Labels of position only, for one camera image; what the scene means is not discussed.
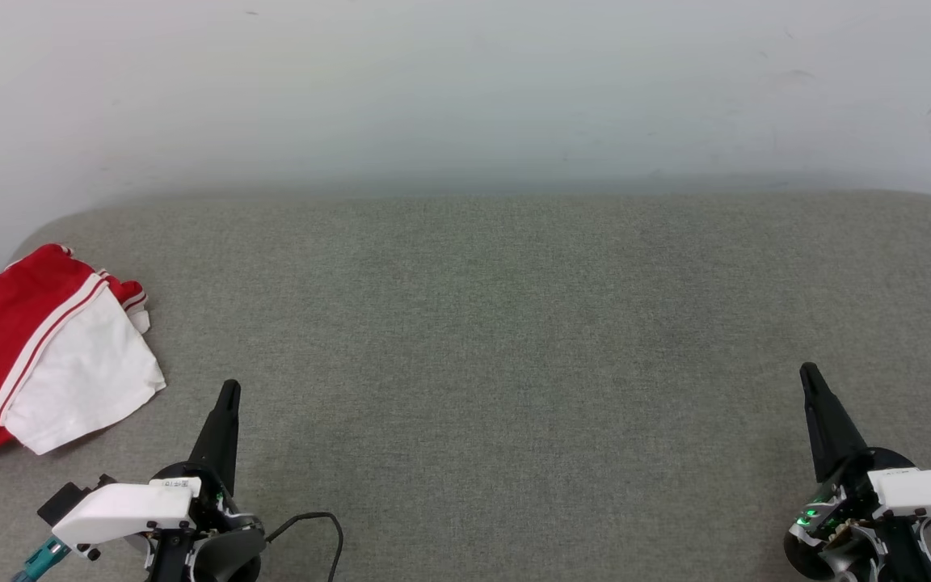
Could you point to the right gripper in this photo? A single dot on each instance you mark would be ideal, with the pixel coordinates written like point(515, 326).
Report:
point(841, 501)

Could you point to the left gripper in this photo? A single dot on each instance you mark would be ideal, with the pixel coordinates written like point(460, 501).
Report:
point(219, 509)

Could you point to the red and white garment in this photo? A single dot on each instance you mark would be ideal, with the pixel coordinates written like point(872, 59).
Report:
point(5, 339)

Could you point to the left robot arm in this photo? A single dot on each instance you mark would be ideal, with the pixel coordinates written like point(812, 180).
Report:
point(227, 559)

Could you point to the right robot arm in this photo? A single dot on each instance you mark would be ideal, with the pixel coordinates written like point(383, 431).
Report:
point(902, 559)

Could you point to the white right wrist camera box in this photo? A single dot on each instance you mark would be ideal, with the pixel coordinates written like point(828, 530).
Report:
point(926, 493)

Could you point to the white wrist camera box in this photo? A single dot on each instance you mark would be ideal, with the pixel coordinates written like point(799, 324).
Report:
point(118, 509)
point(926, 493)

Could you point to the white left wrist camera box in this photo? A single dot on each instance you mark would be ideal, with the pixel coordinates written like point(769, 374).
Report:
point(118, 509)

